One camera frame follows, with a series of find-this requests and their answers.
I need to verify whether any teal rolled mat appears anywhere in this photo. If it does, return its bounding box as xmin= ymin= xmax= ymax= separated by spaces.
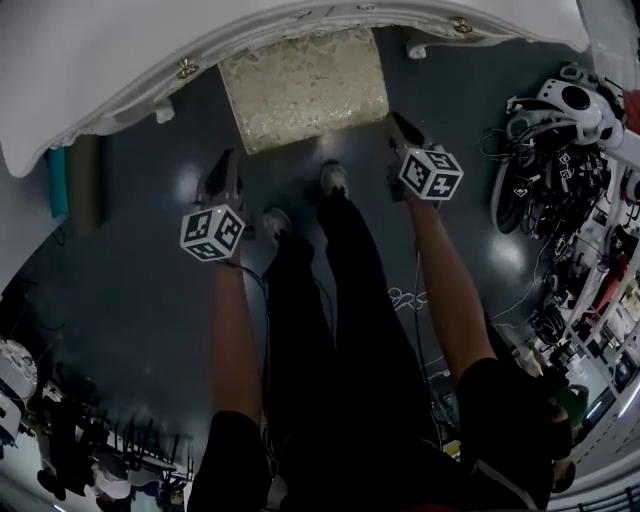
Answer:
xmin=45 ymin=147 xmax=69 ymax=219

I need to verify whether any olive rolled mat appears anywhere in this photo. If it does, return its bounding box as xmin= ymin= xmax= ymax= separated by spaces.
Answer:
xmin=64 ymin=134 xmax=106 ymax=236

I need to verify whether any group of dark chairs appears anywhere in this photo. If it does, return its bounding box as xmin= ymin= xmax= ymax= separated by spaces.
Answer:
xmin=74 ymin=409 xmax=194 ymax=501

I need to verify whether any cream floral upholstered stool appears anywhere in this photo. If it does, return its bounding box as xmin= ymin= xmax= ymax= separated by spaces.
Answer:
xmin=218 ymin=27 xmax=390 ymax=155

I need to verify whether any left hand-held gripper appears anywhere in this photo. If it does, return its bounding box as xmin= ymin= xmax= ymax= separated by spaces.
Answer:
xmin=179 ymin=148 xmax=254 ymax=263

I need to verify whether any person's right forearm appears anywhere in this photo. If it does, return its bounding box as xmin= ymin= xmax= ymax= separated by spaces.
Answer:
xmin=407 ymin=192 xmax=499 ymax=381

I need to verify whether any green round object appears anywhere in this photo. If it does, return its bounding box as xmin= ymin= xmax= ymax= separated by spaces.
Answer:
xmin=549 ymin=384 xmax=591 ymax=431

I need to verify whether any person's black clothed body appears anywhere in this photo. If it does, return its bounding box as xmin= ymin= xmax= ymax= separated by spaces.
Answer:
xmin=187 ymin=189 xmax=576 ymax=512

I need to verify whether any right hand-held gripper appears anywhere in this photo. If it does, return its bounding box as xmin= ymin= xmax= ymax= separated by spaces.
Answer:
xmin=387 ymin=112 xmax=465 ymax=202

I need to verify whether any white looped floor cable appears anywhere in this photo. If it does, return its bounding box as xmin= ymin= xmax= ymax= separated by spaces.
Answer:
xmin=387 ymin=285 xmax=431 ymax=314

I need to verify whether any patterned round lampshade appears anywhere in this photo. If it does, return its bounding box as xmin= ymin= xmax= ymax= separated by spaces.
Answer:
xmin=0 ymin=339 xmax=39 ymax=401

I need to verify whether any white ornate dressing table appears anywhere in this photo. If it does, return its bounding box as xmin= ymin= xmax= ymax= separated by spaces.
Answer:
xmin=0 ymin=0 xmax=601 ymax=179

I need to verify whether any white headset helmet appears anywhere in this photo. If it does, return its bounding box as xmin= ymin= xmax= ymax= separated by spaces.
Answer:
xmin=507 ymin=62 xmax=626 ymax=151

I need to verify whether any person's left forearm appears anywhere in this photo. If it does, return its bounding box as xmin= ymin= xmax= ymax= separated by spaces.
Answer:
xmin=212 ymin=259 xmax=264 ymax=421

